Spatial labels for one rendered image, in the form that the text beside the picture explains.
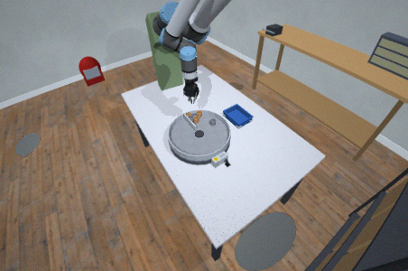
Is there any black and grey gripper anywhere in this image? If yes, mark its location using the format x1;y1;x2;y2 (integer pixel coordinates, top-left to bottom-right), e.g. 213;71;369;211
183;78;199;104

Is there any blue crate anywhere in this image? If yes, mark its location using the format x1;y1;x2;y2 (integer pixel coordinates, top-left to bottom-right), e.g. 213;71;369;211
223;104;253;129

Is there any grey round turntable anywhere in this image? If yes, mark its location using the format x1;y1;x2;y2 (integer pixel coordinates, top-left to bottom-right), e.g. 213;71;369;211
168;109;231;168

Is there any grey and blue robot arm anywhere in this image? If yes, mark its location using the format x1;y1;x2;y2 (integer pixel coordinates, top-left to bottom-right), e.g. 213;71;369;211
153;0;231;82

